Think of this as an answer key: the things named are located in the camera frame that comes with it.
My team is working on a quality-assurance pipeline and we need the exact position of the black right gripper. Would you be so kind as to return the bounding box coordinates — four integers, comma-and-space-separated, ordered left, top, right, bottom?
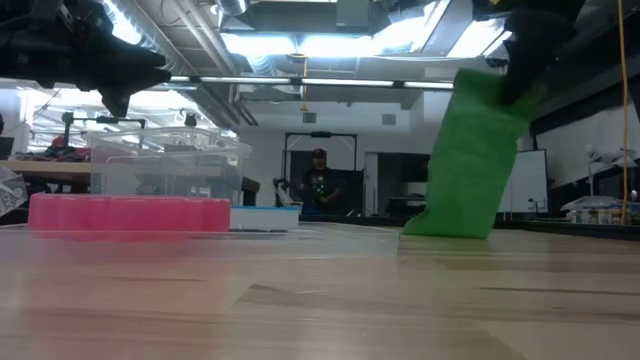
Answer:
472, 0, 586, 107

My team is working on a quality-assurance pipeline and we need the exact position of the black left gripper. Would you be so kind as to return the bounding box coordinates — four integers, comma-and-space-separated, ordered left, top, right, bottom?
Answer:
0, 0, 173, 119

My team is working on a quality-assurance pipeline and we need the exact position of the green elastic bandage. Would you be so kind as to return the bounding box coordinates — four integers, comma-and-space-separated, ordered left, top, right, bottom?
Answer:
402, 67, 547, 240

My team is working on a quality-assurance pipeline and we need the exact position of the clear plastic container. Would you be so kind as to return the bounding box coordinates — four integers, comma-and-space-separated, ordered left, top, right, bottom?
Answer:
82, 126, 253, 207

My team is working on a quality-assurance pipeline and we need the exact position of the white whiteboard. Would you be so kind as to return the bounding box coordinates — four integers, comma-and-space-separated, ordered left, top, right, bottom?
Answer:
499, 148, 549, 215

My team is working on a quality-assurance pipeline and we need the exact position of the plastic bag of bottles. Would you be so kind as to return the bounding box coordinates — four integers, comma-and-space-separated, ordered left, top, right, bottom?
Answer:
559, 194, 640, 226

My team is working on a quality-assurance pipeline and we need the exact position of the black cabinet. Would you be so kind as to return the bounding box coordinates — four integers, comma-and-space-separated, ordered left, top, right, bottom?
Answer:
377, 152, 432, 217

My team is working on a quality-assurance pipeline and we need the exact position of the long ceiling light bar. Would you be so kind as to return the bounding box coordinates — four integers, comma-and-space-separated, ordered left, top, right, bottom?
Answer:
169, 74, 455, 91

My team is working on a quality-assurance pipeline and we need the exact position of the blue white pill organizer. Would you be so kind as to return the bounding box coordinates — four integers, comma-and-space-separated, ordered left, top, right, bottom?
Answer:
229, 205, 301, 232

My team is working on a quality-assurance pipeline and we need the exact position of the person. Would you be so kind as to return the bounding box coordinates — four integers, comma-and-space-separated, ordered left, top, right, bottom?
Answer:
299, 148, 347, 217

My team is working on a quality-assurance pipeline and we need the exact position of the black camera stand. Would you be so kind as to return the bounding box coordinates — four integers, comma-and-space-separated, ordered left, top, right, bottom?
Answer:
60, 112, 147, 151

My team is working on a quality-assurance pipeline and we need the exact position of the thick yellow hanging cable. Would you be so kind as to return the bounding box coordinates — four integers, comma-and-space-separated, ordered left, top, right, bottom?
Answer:
616, 0, 631, 226

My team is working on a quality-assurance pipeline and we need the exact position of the black metal table frame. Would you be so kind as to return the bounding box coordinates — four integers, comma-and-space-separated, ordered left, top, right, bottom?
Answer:
299, 213, 640, 242

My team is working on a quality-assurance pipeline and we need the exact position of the thin yellow ceiling cord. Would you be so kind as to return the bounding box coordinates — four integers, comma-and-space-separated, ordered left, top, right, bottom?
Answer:
298, 53, 310, 112

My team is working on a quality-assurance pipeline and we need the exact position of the black rig frame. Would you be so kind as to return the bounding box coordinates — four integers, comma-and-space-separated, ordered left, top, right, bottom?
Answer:
283, 131, 359, 217

